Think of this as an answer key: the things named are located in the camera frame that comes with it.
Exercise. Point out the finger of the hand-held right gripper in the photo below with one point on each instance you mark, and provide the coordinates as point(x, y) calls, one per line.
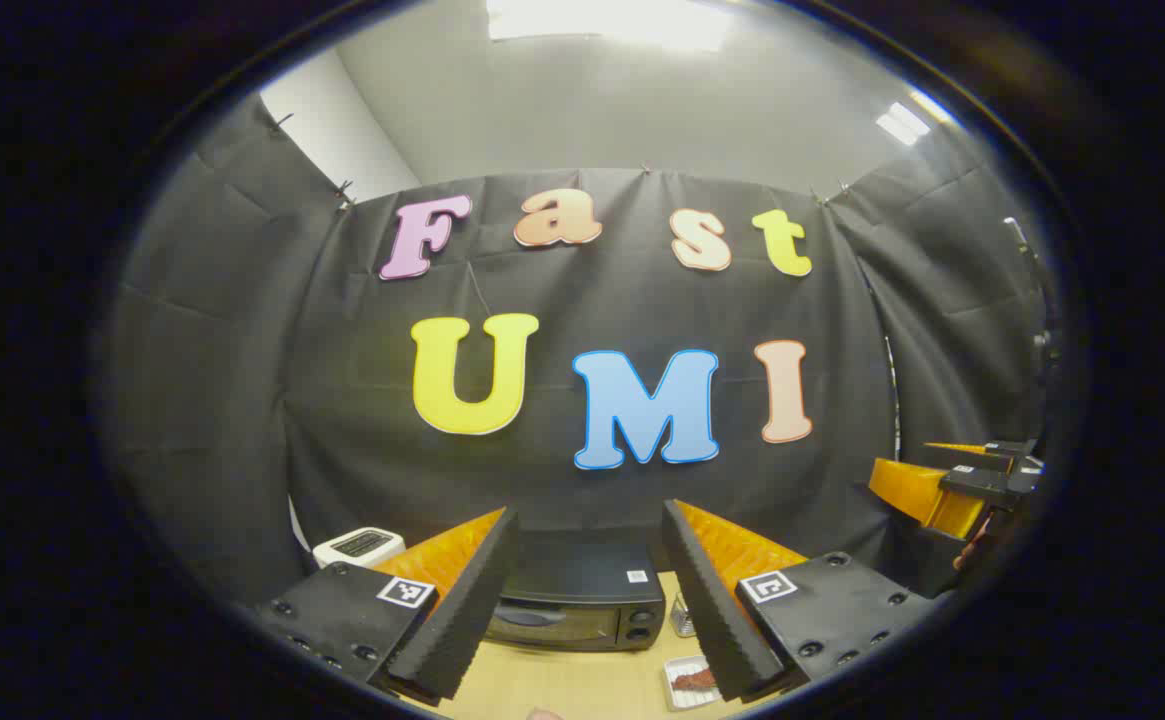
point(972, 457)
point(917, 490)

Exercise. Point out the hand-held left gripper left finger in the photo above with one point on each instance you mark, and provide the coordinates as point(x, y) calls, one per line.
point(462, 620)

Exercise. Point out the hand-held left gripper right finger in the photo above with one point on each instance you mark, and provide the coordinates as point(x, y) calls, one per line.
point(707, 610)

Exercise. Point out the red meat piece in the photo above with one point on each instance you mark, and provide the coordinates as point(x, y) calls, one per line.
point(694, 680)

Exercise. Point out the black electric oven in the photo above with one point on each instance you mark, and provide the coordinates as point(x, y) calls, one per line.
point(582, 580)

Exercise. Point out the metal mesh basket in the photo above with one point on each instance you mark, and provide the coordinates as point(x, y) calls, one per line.
point(682, 620)

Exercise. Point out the white rectangular tray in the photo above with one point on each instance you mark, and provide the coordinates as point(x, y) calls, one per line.
point(677, 698)

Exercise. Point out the white toaster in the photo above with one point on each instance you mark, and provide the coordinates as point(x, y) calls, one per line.
point(357, 548)

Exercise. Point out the black backdrop cloth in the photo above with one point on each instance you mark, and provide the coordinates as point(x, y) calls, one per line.
point(562, 300)

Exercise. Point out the small ceiling light panel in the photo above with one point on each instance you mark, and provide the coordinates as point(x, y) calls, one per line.
point(904, 122)

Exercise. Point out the large ceiling light panel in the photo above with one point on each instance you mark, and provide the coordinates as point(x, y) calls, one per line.
point(612, 20)

